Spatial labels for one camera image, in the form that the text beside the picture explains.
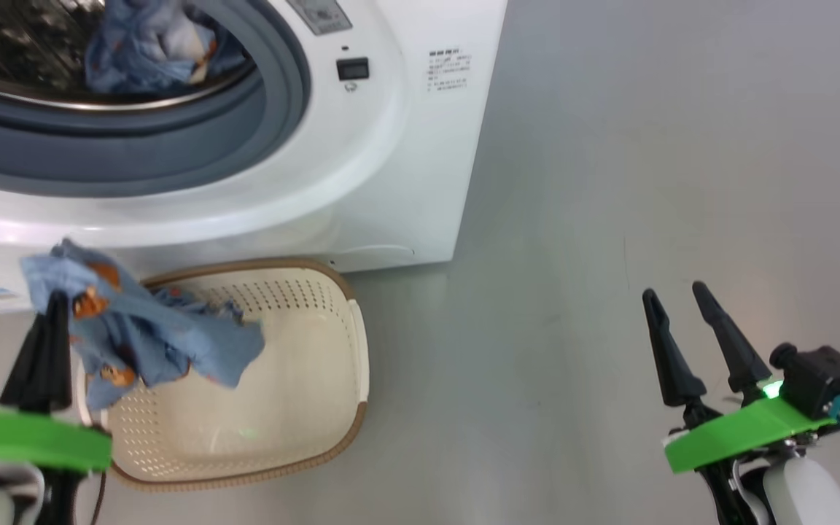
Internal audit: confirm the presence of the white front-load washing machine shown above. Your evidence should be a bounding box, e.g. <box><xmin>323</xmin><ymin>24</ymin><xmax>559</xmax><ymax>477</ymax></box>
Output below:
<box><xmin>0</xmin><ymin>0</ymin><xmax>508</xmax><ymax>311</ymax></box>

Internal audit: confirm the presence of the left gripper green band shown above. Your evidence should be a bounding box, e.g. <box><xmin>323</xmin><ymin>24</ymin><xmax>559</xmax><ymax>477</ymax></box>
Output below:
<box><xmin>0</xmin><ymin>290</ymin><xmax>114</xmax><ymax>525</ymax></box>

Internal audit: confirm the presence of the steel perforated washer drum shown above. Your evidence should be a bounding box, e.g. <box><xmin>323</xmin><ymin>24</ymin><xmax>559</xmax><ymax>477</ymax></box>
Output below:
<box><xmin>0</xmin><ymin>0</ymin><xmax>257</xmax><ymax>112</ymax></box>

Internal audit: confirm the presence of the cream basket with brown rim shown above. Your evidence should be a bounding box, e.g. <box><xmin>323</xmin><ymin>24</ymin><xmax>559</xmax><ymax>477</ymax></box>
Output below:
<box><xmin>74</xmin><ymin>257</ymin><xmax>370</xmax><ymax>491</ymax></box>

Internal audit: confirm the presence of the small black text label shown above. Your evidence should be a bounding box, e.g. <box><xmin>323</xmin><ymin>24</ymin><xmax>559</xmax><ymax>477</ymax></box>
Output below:
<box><xmin>427</xmin><ymin>48</ymin><xmax>474</xmax><ymax>90</ymax></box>

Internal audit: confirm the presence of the blue garment with cream lining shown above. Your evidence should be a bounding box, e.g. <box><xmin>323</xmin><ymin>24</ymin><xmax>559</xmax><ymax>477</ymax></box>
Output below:
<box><xmin>85</xmin><ymin>0</ymin><xmax>250</xmax><ymax>96</ymax></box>

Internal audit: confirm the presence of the round white service flap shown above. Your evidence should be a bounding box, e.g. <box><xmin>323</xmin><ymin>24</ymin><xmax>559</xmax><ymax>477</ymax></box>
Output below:
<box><xmin>332</xmin><ymin>244</ymin><xmax>416</xmax><ymax>272</ymax></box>

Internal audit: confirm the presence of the grey warning sticker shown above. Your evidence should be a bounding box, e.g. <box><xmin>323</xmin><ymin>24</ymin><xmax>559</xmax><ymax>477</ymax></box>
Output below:
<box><xmin>287</xmin><ymin>0</ymin><xmax>354</xmax><ymax>36</ymax></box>

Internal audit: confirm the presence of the blue garment with orange print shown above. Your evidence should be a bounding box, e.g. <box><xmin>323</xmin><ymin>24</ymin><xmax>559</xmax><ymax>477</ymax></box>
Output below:
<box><xmin>20</xmin><ymin>238</ymin><xmax>267</xmax><ymax>412</ymax></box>

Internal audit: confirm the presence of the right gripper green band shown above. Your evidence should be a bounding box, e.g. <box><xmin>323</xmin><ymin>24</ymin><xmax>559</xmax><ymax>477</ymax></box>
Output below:
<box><xmin>642</xmin><ymin>281</ymin><xmax>838</xmax><ymax>525</ymax></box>

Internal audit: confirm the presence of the grey rubber door gasket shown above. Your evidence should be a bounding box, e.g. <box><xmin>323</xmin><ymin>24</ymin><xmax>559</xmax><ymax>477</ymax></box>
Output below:
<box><xmin>0</xmin><ymin>0</ymin><xmax>312</xmax><ymax>198</ymax></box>

